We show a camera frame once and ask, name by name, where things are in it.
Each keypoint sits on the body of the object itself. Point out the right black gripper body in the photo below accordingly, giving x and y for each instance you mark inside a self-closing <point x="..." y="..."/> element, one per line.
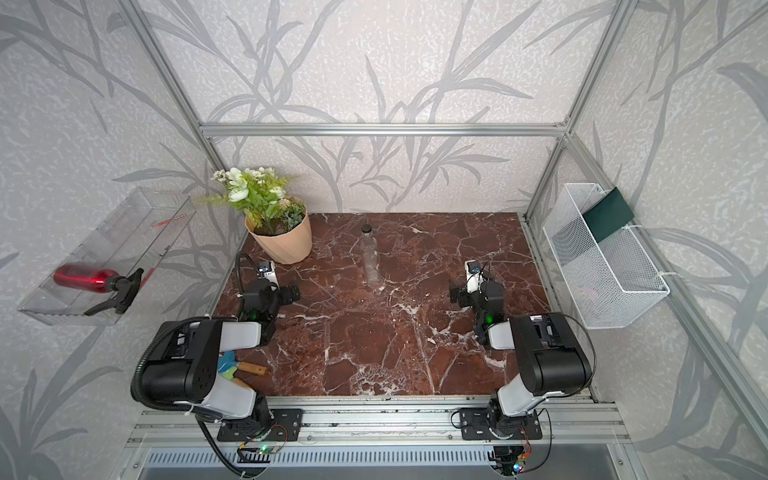
<point x="469" y="300"/>

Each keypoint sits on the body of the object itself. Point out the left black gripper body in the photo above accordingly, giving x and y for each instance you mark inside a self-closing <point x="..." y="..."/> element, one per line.
<point x="282" y="297"/>

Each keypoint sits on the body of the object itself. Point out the clear plastic bottle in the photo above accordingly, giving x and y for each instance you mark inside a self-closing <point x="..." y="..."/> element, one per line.
<point x="370" y="256"/>

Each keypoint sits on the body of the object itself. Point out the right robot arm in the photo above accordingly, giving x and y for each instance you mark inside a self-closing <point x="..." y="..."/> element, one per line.
<point x="550" y="359"/>

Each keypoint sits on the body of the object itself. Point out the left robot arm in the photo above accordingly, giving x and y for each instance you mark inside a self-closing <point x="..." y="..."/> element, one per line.
<point x="186" y="366"/>

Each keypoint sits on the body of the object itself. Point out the red spray bottle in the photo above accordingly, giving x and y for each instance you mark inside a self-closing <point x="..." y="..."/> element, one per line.
<point x="84" y="277"/>

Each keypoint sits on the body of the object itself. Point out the potted green plant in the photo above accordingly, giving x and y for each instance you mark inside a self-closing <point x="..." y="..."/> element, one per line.
<point x="278" y="221"/>

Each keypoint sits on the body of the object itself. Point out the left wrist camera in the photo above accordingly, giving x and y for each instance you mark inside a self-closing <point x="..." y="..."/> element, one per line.
<point x="267" y="270"/>

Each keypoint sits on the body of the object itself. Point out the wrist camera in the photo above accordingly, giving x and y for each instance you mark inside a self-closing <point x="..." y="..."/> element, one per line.
<point x="267" y="270"/>
<point x="474" y="273"/>

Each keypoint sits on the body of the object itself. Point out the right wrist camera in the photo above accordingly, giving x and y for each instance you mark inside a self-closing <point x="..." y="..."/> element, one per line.
<point x="474" y="273"/>

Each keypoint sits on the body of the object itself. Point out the wooden handled tool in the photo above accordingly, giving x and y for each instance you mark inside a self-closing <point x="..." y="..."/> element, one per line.
<point x="228" y="365"/>

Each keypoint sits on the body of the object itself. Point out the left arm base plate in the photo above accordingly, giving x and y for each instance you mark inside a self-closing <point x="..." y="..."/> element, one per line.
<point x="280" y="425"/>

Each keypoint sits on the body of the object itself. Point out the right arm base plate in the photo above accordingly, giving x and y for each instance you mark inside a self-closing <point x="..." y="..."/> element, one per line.
<point x="487" y="424"/>

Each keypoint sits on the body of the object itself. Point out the white wire mesh basket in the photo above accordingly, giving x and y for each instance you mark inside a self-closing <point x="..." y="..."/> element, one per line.
<point x="609" y="275"/>

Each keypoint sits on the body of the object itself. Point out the clear plastic wall tray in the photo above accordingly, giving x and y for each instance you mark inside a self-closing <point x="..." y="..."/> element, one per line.
<point x="137" y="234"/>

